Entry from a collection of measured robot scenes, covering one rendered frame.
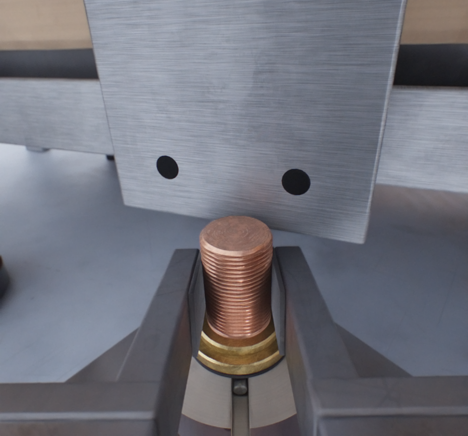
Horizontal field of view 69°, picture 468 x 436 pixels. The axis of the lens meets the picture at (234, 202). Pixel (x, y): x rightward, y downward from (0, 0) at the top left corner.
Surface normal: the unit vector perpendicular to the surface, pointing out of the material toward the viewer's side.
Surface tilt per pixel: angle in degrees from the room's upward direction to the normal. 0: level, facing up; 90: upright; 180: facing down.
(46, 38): 90
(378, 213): 180
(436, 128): 90
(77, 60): 90
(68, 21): 90
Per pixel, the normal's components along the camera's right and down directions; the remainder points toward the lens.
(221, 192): -0.35, 0.44
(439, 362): -0.03, -0.89
